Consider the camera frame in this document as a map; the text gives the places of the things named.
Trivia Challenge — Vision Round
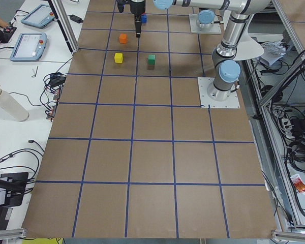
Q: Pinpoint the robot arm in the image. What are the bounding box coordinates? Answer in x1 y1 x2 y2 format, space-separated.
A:
154 1 269 101
196 10 215 28

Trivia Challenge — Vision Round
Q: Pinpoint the upper teach pendant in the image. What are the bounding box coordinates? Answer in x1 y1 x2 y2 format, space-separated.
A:
21 4 55 29

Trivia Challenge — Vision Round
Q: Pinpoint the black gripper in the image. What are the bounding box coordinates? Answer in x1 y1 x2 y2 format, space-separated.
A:
130 0 145 38

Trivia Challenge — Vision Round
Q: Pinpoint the lower teach pendant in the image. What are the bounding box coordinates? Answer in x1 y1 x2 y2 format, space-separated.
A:
10 33 47 62

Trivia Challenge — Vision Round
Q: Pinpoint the yellow wooden block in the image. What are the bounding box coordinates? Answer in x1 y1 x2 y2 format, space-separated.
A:
114 53 124 64

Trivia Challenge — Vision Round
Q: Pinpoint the aluminium frame post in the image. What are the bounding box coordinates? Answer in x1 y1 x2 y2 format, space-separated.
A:
48 0 79 53

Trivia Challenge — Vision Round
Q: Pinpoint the orange wooden block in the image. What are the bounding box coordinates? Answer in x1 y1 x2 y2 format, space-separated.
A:
119 33 128 44

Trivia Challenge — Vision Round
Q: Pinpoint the white cardboard tube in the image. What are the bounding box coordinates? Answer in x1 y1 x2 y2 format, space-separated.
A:
0 86 29 121

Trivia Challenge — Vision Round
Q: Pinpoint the teach pendant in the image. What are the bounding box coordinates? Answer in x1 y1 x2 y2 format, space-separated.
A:
10 33 47 62
21 4 55 29

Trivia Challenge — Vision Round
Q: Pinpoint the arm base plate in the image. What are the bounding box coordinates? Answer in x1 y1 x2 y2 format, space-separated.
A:
197 77 240 109
189 14 222 35

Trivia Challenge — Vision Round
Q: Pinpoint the black power adapter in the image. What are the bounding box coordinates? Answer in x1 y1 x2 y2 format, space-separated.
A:
69 15 83 23

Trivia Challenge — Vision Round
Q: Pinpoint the green wooden block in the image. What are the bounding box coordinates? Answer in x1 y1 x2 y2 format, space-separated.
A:
147 54 156 66

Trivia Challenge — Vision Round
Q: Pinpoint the blue wooden block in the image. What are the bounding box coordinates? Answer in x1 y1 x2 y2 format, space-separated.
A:
141 14 147 24

